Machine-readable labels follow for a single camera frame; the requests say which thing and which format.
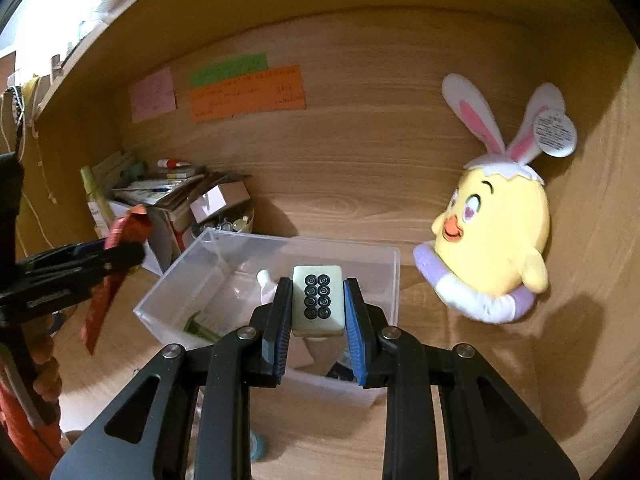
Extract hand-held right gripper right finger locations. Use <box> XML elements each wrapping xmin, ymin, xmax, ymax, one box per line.
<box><xmin>342</xmin><ymin>278</ymin><xmax>581</xmax><ymax>480</ymax></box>

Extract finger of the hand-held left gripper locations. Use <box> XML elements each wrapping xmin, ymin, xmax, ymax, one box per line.
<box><xmin>15</xmin><ymin>239</ymin><xmax>108</xmax><ymax>267</ymax></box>
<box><xmin>55</xmin><ymin>241</ymin><xmax>146</xmax><ymax>283</ymax></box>

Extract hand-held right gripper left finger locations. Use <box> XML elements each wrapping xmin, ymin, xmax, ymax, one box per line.
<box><xmin>50</xmin><ymin>277</ymin><xmax>294</xmax><ymax>480</ymax></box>

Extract red packet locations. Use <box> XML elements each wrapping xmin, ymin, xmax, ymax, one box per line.
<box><xmin>82</xmin><ymin>204</ymin><xmax>152</xmax><ymax>356</ymax></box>

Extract cream mahjong tile black circles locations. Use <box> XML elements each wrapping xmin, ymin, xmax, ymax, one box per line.
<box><xmin>291</xmin><ymin>264</ymin><xmax>346</xmax><ymax>337</ymax></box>

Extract clear plastic storage box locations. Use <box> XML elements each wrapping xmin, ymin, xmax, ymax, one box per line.
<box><xmin>133</xmin><ymin>227</ymin><xmax>401</xmax><ymax>409</ymax></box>

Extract person's left hand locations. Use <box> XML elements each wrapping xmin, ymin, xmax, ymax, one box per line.
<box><xmin>29</xmin><ymin>312</ymin><xmax>63</xmax><ymax>397</ymax></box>

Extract white cardboard box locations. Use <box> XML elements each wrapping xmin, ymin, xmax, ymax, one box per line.
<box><xmin>107</xmin><ymin>199</ymin><xmax>175</xmax><ymax>277</ymax></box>

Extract small white bottle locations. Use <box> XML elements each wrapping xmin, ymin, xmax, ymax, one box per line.
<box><xmin>256</xmin><ymin>268</ymin><xmax>279</xmax><ymax>307</ymax></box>

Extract yellow-green slim bottle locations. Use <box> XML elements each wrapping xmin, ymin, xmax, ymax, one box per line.
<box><xmin>80</xmin><ymin>164</ymin><xmax>112</xmax><ymax>239</ymax></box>

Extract cardboard box of clutter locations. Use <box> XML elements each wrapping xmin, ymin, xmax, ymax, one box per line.
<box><xmin>109</xmin><ymin>152</ymin><xmax>252</xmax><ymax>212</ymax></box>

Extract teal tape roll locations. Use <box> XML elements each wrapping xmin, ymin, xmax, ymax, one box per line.
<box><xmin>249</xmin><ymin>429</ymin><xmax>269</xmax><ymax>462</ymax></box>

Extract bowl of small trinkets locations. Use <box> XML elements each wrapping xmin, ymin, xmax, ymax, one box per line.
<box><xmin>192</xmin><ymin>209</ymin><xmax>256</xmax><ymax>242</ymax></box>

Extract small brown cardboard box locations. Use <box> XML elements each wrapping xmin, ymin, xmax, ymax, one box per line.
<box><xmin>189</xmin><ymin>182</ymin><xmax>251</xmax><ymax>224</ymax></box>

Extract pink paper note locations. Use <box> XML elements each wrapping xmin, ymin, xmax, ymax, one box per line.
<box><xmin>129</xmin><ymin>67</ymin><xmax>179</xmax><ymax>124</ymax></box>

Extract yellow chick plush bunny ears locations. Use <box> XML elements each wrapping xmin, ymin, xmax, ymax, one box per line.
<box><xmin>413</xmin><ymin>73</ymin><xmax>580</xmax><ymax>324</ymax></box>

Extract orange paper note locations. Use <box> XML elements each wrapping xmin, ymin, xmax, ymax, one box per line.
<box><xmin>189</xmin><ymin>64</ymin><xmax>307</xmax><ymax>124</ymax></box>

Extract green paper note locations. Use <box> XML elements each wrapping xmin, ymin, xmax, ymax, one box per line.
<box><xmin>189</xmin><ymin>53</ymin><xmax>269</xmax><ymax>88</ymax></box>

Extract white hanging cord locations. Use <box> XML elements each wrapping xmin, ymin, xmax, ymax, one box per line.
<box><xmin>0</xmin><ymin>80</ymin><xmax>57</xmax><ymax>243</ymax></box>

